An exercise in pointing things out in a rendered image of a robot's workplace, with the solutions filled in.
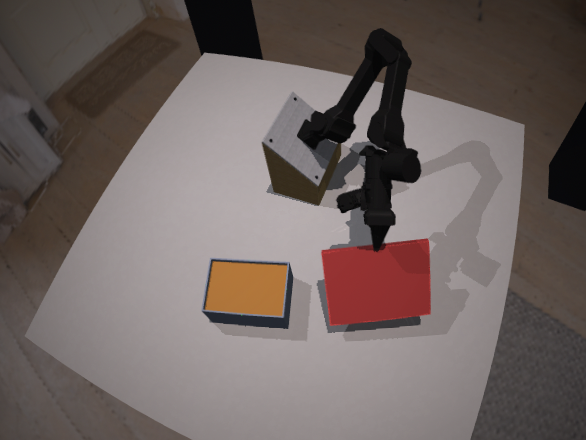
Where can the red lid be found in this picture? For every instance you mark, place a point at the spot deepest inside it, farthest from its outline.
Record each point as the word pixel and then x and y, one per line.
pixel 364 285

